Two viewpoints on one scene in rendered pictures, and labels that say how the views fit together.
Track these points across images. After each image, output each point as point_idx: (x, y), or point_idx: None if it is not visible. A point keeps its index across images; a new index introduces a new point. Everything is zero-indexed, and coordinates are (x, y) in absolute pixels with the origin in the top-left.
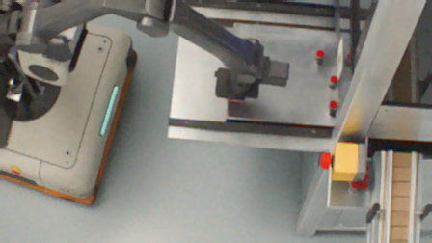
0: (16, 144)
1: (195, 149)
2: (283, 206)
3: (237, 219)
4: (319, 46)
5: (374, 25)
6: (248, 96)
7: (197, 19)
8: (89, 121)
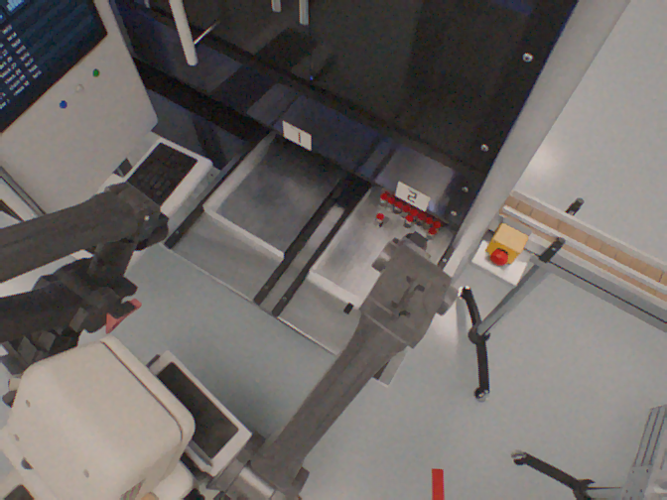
0: None
1: (303, 389)
2: None
3: (377, 387)
4: (364, 216)
5: (560, 74)
6: None
7: (422, 253)
8: None
